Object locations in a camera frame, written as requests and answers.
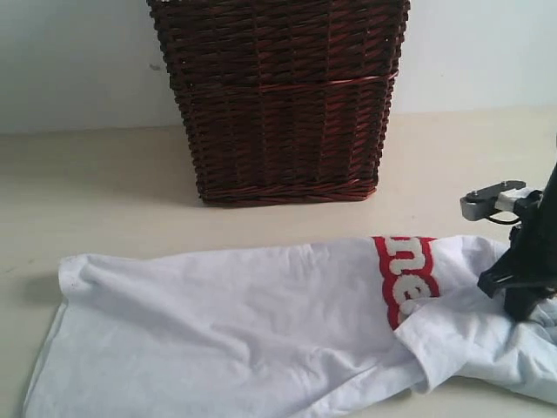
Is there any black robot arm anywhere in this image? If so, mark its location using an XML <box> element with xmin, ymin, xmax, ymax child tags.
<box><xmin>478</xmin><ymin>172</ymin><xmax>556</xmax><ymax>322</ymax></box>

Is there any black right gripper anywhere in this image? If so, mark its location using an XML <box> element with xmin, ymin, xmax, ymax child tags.
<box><xmin>477</xmin><ymin>217</ymin><xmax>556</xmax><ymax>322</ymax></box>

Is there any dark brown wicker basket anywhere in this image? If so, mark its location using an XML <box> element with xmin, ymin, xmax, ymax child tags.
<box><xmin>148</xmin><ymin>1</ymin><xmax>411</xmax><ymax>206</ymax></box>

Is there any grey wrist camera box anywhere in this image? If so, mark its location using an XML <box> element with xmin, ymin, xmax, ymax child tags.
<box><xmin>460</xmin><ymin>180</ymin><xmax>526</xmax><ymax>221</ymax></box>

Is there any white t-shirt red lettering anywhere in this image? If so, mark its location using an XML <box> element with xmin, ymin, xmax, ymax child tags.
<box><xmin>23</xmin><ymin>236</ymin><xmax>556</xmax><ymax>417</ymax></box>

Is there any black cable loop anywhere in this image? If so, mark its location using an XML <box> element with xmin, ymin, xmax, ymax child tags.
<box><xmin>487</xmin><ymin>208</ymin><xmax>523</xmax><ymax>226</ymax></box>

